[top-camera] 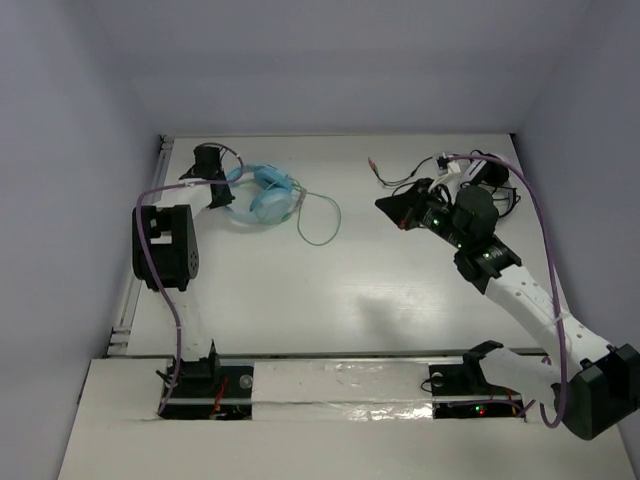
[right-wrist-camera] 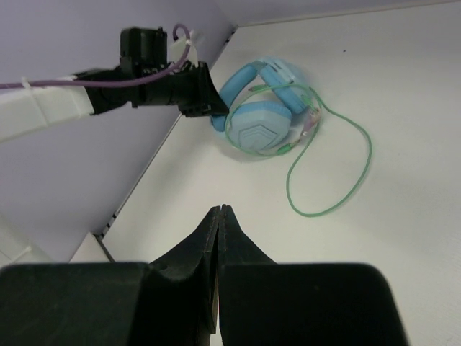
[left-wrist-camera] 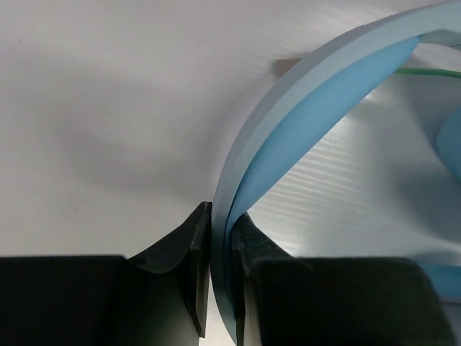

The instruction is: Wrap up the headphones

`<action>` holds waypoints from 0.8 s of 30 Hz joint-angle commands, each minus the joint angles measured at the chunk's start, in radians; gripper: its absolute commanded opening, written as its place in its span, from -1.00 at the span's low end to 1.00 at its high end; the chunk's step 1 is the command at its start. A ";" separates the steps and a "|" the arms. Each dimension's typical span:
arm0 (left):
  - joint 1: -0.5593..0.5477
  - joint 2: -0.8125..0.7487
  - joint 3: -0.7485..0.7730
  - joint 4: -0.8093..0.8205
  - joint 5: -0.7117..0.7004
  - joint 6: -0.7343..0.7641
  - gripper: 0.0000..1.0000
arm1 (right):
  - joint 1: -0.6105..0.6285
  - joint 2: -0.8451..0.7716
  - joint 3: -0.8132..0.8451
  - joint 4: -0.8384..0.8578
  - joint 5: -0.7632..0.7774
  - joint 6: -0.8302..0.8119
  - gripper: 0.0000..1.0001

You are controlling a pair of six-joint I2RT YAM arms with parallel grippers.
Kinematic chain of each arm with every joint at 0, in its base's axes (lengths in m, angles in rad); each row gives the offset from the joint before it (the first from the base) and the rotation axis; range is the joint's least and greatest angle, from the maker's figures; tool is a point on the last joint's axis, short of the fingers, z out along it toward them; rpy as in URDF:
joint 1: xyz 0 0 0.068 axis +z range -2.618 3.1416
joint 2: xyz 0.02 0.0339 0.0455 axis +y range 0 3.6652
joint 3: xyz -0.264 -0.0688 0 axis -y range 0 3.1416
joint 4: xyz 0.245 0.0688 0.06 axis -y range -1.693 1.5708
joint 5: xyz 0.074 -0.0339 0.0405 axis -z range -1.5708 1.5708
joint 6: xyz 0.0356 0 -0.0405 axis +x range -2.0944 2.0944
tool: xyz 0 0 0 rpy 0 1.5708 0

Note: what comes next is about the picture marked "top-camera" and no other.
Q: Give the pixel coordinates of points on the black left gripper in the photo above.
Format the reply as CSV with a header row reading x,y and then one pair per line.
x,y
218,193

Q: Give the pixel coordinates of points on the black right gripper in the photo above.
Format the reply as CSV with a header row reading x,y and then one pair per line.
x,y
404,209

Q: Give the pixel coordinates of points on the light blue headphones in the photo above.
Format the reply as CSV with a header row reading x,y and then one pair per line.
x,y
275,200

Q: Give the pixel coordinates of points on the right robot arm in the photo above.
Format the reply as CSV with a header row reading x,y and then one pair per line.
x,y
589,383

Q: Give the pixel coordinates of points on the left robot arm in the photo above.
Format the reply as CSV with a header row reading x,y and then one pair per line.
x,y
165,253

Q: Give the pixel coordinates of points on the white black headphones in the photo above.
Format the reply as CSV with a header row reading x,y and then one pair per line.
x,y
492,177

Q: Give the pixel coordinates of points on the white front cover panel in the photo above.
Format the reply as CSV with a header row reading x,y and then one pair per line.
x,y
340,390

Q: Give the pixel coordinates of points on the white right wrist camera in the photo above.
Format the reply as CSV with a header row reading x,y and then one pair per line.
x,y
448,167

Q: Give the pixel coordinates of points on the aluminium side rail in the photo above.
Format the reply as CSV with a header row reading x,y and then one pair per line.
x,y
124,316

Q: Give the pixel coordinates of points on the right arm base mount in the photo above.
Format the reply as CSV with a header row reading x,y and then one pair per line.
x,y
462,392

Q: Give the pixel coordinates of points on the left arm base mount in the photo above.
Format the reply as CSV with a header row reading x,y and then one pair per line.
x,y
207,389

